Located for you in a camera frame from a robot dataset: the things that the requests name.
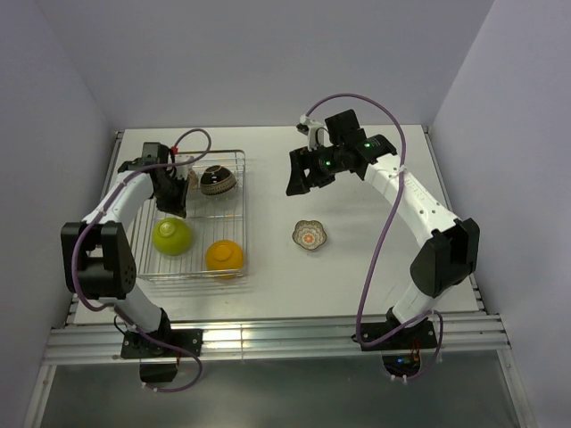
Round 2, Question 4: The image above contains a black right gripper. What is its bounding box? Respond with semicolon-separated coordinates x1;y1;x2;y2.
286;143;345;196

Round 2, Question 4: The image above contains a lime green plastic bowl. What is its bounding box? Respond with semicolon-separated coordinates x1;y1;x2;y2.
152;218;193;256

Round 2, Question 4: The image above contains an orange plastic bowl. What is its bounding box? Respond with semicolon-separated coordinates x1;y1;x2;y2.
206;240;244;271

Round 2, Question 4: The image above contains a white ceramic bowl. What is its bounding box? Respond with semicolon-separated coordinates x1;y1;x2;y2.
187;169;200;190

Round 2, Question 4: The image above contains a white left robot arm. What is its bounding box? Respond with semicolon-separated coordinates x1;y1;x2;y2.
61;143;188;356

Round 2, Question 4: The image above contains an aluminium front rail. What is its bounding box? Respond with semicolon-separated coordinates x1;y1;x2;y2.
42;312;510;366

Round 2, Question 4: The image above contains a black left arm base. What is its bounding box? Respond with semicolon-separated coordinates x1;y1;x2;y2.
120;329;203;388

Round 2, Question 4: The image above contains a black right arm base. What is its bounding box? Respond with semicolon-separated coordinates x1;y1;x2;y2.
352;317;443;383

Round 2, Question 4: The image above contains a small flower patterned dish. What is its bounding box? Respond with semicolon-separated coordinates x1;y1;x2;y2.
292;220;327;251

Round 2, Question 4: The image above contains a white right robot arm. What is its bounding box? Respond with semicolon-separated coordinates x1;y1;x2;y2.
286;110;480;348

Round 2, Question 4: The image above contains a metal wire dish rack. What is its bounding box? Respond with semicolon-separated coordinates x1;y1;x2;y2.
128;150;247;282

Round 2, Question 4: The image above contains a dark patterned ceramic bowl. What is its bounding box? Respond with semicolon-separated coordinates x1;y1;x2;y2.
200;165;237;196

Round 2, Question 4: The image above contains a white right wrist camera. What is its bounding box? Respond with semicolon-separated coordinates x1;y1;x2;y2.
296;115;327;151

